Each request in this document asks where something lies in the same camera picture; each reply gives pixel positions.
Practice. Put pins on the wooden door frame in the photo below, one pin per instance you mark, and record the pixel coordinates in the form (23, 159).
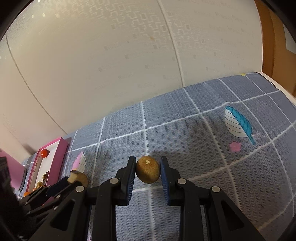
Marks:
(278, 59)

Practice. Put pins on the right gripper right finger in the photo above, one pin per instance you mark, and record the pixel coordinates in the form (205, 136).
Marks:
(205, 214)

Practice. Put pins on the red cherry tomato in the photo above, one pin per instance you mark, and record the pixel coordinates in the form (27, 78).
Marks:
(44, 153)

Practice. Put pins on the dark eggplant slice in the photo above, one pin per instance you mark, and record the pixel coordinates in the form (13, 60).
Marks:
(78, 176)

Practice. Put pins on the small tan round fruit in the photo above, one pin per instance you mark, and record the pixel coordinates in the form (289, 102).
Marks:
(147, 169)

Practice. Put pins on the pink shallow box tray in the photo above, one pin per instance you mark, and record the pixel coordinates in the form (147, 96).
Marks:
(52, 163)

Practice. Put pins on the dark shiitake mushroom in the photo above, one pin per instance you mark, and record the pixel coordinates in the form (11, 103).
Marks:
(45, 178)

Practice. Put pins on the grey checked play mat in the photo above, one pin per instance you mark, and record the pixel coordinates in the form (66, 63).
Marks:
(235, 132)

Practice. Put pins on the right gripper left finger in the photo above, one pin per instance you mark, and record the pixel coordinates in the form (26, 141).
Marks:
(65, 211)

